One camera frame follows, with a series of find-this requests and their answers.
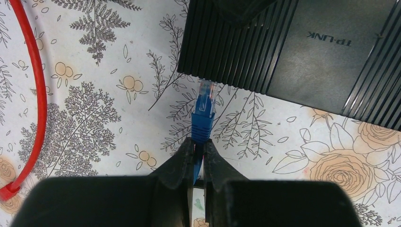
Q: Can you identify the floral table mat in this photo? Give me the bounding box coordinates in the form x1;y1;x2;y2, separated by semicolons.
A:
0;0;401;227

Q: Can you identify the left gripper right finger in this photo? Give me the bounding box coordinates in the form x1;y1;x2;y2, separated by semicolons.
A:
203;139;249;227

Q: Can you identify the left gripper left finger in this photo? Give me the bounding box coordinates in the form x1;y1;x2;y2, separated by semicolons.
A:
150;138;195;227

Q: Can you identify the black network switch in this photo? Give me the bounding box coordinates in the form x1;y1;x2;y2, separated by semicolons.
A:
177;0;401;131

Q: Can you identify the upper red ethernet cable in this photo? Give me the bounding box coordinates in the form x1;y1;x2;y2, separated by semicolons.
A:
0;0;48;202

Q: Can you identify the blue ethernet cable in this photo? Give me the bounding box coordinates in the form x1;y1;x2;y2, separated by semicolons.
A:
190;79;218;185

